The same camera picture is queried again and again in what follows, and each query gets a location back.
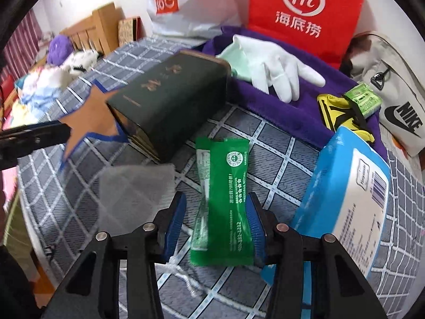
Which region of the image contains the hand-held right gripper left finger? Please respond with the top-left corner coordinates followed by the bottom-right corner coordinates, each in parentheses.
top-left (41, 191), bottom-right (187, 319)

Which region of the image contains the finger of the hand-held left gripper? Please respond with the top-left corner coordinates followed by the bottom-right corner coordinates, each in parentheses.
top-left (19, 121), bottom-right (73, 153)

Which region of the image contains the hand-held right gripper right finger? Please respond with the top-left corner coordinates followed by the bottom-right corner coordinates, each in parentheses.
top-left (247, 192), bottom-right (389, 319)

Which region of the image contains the green plastic packet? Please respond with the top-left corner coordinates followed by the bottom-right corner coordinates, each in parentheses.
top-left (189, 136), bottom-right (250, 267)

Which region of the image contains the purple cloth bag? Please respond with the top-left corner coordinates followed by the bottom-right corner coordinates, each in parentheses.
top-left (194, 25), bottom-right (389, 162)

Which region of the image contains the yellow and black glove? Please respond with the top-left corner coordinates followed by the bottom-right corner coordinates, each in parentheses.
top-left (316, 93), bottom-right (376, 144)

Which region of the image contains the white rubber glove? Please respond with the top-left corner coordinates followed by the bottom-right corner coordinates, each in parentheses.
top-left (232, 34), bottom-right (326, 103)

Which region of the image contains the green tissue pack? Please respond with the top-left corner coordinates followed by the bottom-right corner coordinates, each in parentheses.
top-left (343, 84), bottom-right (383, 119)

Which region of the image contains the mint green cloth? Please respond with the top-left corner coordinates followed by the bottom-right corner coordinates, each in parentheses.
top-left (215, 44), bottom-right (254, 82)

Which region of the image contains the pile of pastel bedding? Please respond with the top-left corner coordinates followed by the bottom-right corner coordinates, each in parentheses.
top-left (11, 65), bottom-right (72, 115)

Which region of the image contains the translucent grey mesh cloth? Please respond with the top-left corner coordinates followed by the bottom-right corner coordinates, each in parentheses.
top-left (99, 163), bottom-right (177, 221)

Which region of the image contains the white spotted plush toy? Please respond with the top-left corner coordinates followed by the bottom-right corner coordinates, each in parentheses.
top-left (61, 49), bottom-right (101, 74)

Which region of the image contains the purple plush toy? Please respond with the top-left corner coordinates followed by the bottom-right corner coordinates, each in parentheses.
top-left (46, 35), bottom-right (74, 66)

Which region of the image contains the blue wet wipes pack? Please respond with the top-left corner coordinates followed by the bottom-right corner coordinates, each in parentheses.
top-left (260, 126), bottom-right (391, 288)

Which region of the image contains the red striped curtain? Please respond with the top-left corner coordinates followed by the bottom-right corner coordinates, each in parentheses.
top-left (3, 8), bottom-right (44, 85)

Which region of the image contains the wooden bed headboard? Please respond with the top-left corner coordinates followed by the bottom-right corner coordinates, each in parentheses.
top-left (59, 2), bottom-right (121, 56)

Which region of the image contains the dark green box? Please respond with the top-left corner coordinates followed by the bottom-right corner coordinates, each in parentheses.
top-left (106, 49), bottom-right (233, 164)

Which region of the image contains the brown patterned box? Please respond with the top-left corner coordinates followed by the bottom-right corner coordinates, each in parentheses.
top-left (117, 16), bottom-right (147, 46)

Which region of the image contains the white printed bed sheet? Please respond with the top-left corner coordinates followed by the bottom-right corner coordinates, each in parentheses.
top-left (387, 132), bottom-right (425, 187)

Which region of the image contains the beige fabric sling bag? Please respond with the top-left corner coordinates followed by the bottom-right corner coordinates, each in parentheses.
top-left (341, 31), bottom-right (425, 157)

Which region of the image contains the white plastic shopping bag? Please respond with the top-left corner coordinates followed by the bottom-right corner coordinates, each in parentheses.
top-left (146, 0), bottom-right (244, 39)

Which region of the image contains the red paper bag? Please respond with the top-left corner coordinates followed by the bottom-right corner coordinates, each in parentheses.
top-left (247, 0), bottom-right (368, 71)

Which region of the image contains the white string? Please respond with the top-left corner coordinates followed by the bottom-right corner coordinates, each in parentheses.
top-left (168, 255), bottom-right (201, 298)

